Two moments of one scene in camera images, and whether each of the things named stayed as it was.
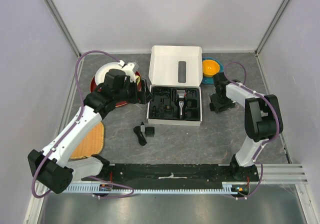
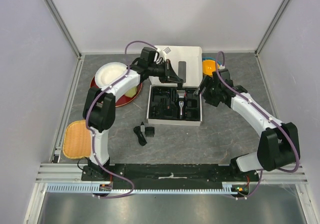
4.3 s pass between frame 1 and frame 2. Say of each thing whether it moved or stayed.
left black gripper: moved
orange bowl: stayed
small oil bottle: stayed
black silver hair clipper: stayed
